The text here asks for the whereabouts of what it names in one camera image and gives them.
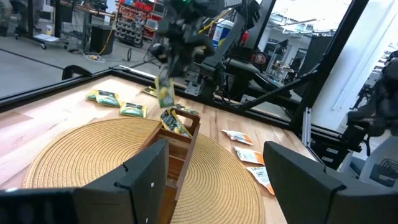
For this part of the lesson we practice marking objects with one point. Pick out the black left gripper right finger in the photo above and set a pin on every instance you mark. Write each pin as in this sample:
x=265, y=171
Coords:
x=326, y=205

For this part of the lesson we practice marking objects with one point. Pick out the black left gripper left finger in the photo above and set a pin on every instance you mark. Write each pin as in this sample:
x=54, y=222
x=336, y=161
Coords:
x=93, y=208

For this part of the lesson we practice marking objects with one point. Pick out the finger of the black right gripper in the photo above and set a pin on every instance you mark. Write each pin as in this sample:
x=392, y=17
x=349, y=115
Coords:
x=169, y=63
x=186, y=57

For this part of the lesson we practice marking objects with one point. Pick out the white orange Tazo tea packet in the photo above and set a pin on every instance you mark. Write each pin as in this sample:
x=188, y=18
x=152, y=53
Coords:
x=259, y=179
x=248, y=155
x=237, y=137

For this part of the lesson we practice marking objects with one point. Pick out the brown wooden tea organizer box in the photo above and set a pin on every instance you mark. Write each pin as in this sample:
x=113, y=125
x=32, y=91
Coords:
x=182, y=155

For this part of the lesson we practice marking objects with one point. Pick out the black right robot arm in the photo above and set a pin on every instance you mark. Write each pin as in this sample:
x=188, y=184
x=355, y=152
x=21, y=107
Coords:
x=241, y=28

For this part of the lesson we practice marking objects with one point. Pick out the white wipes canister blue label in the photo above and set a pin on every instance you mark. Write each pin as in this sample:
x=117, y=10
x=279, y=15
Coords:
x=221, y=31

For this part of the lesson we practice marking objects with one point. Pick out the parts shelf with red bins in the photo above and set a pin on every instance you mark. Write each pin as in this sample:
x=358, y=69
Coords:
x=130, y=28

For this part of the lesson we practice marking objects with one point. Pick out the white rounded machine housing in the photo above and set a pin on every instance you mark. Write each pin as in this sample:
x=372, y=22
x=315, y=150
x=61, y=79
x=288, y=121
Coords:
x=367, y=168

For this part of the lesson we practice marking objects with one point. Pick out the round woven straw placemat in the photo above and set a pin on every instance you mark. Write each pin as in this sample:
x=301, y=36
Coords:
x=77, y=155

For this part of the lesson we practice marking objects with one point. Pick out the black computer tower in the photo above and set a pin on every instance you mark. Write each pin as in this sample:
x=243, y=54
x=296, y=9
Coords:
x=101, y=40

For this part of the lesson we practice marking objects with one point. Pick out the dark blurry machine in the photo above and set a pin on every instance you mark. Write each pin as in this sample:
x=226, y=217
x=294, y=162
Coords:
x=382, y=102

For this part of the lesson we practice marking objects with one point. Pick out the rolling metal cart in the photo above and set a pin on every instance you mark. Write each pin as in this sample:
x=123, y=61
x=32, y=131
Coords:
x=46, y=38

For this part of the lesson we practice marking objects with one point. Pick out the person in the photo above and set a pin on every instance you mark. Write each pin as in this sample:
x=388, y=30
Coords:
x=4, y=12

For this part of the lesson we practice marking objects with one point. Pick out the silver frame bracket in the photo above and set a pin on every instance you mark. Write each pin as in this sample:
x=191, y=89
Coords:
x=307, y=127

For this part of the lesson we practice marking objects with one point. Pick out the black aluminium table frame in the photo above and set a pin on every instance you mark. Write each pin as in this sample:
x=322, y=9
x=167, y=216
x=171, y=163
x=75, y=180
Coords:
x=46, y=91

